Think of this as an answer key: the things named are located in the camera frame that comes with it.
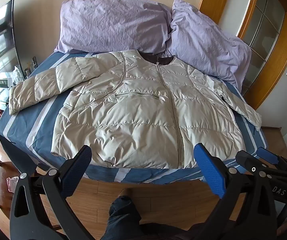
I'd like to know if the beige puffer jacket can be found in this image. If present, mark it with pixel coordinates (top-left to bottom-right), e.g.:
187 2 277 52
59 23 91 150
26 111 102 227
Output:
9 50 262 170

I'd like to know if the blue white-striped bed sheet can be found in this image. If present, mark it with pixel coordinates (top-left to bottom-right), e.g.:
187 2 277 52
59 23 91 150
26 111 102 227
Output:
0 50 268 186

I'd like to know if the crumpled clear plastic wrap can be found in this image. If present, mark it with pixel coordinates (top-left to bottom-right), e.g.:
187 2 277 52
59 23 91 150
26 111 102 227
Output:
6 176 20 187

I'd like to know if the person's brown shoe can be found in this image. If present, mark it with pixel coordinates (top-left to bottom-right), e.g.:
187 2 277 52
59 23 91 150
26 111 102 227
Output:
117 187 133 201

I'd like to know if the person's leg in jeans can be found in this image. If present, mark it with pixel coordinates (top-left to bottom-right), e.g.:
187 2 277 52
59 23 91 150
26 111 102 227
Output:
107 196 144 240

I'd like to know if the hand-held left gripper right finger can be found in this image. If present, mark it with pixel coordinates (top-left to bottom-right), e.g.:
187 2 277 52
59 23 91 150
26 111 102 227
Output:
194 143 279 240

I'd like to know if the clear plastic bag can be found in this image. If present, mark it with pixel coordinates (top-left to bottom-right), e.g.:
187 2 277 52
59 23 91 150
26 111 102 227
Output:
8 65 25 86

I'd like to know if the wide lilac pillow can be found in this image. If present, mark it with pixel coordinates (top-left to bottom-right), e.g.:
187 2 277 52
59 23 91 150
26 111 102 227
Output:
55 0 171 54

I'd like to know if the crumpled lilac pillow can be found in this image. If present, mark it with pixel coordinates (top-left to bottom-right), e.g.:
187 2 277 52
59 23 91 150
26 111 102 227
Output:
167 0 252 93

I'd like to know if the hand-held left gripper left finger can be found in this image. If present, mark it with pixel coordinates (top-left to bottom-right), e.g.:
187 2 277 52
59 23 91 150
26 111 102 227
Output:
10 145 94 240

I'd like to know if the wooden framed glass door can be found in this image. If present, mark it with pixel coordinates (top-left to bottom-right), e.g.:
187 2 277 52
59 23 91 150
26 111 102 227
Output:
199 0 287 110

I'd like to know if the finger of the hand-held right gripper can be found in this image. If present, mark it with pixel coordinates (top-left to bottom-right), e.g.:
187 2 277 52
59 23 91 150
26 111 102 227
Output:
256 147 287 172
236 151 287 178

